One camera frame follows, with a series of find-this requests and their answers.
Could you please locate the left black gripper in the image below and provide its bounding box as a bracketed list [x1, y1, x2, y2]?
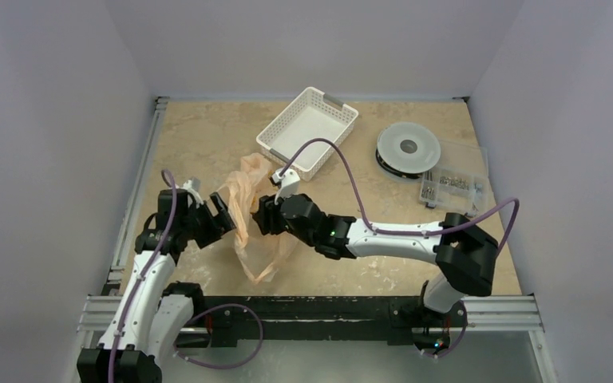
[180, 192, 243, 247]

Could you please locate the orange plastic bag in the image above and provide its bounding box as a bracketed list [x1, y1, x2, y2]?
[218, 153, 298, 285]

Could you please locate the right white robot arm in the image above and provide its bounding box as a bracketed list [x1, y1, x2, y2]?
[252, 194, 500, 325]

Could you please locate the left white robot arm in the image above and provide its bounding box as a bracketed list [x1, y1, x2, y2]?
[77, 187, 235, 382]

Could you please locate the white plastic basket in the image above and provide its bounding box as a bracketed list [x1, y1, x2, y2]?
[256, 87, 359, 164]

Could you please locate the filament spool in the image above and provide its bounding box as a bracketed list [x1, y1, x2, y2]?
[375, 121, 441, 182]

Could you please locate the clear screw organizer box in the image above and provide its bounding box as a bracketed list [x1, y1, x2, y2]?
[419, 140, 490, 218]

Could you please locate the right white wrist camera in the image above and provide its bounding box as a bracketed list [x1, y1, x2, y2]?
[270, 168, 300, 204]

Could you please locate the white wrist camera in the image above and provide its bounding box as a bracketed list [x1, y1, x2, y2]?
[270, 168, 300, 204]
[179, 177, 204, 206]

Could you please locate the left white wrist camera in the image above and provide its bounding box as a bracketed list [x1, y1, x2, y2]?
[179, 177, 204, 206]

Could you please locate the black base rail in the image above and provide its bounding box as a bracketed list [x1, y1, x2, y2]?
[176, 296, 468, 351]

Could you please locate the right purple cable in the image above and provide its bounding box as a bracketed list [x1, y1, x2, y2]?
[277, 138, 520, 361]

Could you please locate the purple cable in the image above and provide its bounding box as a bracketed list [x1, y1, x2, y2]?
[106, 168, 264, 383]
[277, 138, 520, 361]

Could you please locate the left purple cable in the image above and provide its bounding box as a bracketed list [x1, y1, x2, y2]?
[106, 168, 264, 383]

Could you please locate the aluminium frame rail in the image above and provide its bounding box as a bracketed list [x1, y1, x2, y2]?
[79, 91, 541, 361]

